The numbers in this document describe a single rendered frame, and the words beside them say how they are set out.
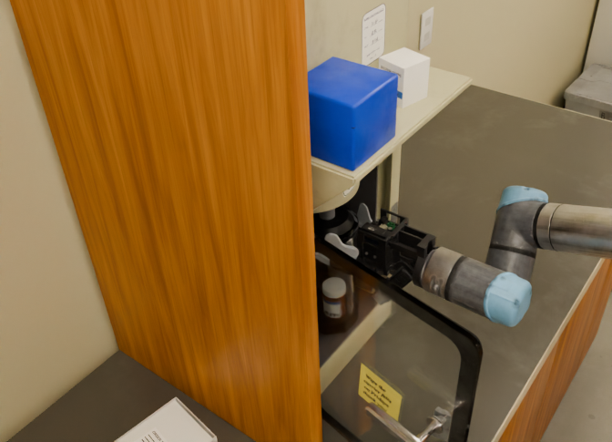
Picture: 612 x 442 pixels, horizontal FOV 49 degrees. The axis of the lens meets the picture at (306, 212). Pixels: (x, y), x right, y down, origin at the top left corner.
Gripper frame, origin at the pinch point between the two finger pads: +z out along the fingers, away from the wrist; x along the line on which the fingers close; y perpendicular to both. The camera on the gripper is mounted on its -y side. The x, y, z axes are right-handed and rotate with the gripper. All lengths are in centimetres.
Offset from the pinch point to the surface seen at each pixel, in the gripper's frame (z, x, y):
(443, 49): 38, -117, -18
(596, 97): 19, -252, -90
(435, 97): -16.4, -5.3, 28.8
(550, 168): -12, -84, -29
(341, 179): -16.2, 18.1, 28.1
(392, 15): -6.7, -9.2, 37.6
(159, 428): 11.2, 36.0, -23.5
